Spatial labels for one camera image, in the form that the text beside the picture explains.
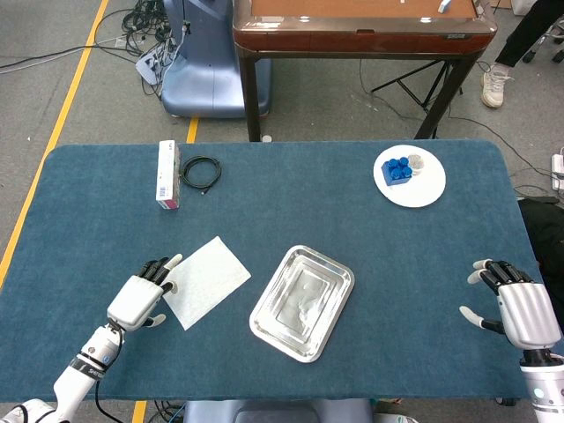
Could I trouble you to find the coiled black cable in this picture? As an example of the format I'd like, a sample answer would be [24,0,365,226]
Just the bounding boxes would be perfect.
[182,157,222,196]

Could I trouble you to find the white pink cardboard box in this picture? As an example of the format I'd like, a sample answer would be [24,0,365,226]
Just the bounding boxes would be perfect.
[155,139,182,212]

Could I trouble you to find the black bag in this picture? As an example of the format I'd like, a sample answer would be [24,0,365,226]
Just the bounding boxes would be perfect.
[517,197,564,309]

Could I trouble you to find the tangled floor cables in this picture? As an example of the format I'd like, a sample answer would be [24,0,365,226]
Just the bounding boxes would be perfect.
[118,0,177,96]

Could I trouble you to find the black tripod stand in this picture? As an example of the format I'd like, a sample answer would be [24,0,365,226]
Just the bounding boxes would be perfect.
[371,59,464,111]

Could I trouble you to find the person in black trousers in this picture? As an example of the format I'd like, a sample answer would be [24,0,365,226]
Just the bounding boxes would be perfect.
[479,0,564,109]

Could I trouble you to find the brown mahjong table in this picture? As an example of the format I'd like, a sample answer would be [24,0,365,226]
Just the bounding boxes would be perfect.
[232,0,498,142]

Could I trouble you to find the blue building block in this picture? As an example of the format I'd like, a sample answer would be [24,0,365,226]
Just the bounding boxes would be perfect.
[381,157,414,187]

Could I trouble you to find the white power strip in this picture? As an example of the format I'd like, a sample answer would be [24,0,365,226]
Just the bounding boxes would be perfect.
[551,152,564,190]

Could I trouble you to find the stainless steel tray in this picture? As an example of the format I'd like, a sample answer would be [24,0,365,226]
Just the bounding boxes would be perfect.
[249,244,356,364]

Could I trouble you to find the grey floor power strip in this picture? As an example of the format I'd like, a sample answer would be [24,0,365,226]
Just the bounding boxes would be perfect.
[135,43,171,85]

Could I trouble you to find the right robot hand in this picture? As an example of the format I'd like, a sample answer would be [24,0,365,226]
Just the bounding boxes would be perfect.
[458,258,562,352]

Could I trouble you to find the white paper sheet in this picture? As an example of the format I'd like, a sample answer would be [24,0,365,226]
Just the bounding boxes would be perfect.
[161,236,252,331]

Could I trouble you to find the blue grey robot torso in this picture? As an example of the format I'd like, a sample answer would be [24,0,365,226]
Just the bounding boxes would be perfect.
[182,398,375,423]

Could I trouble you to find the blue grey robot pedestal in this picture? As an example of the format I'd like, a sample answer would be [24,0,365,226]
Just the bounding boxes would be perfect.
[160,0,272,119]

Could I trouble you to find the white round plate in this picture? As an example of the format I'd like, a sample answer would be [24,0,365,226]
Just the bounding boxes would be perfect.
[373,144,447,209]

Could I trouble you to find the small clear plastic container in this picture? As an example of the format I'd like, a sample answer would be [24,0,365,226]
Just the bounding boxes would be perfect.
[407,152,427,176]

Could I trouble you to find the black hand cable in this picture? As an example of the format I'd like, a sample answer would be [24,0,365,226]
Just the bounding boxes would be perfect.
[93,320,126,418]

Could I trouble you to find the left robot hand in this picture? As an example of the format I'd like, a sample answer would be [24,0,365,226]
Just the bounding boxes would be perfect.
[107,253,183,332]

